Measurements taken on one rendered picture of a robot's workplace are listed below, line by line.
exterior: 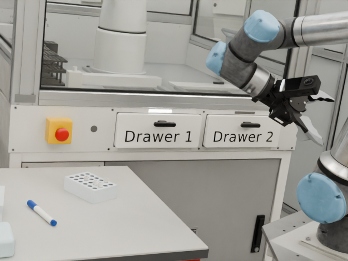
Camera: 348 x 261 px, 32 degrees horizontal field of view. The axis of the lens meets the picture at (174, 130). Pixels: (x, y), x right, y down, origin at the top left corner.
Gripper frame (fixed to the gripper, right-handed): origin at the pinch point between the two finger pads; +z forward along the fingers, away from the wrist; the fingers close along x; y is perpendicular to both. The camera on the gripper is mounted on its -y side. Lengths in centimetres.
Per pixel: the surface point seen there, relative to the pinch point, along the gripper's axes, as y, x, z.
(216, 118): 49, -19, -13
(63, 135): 50, 14, -54
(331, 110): 133, -130, 76
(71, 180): 43, 29, -47
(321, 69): 131, -151, 62
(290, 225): 21.2, 19.5, 7.8
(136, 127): 53, -2, -36
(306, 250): 10.2, 30.3, 7.7
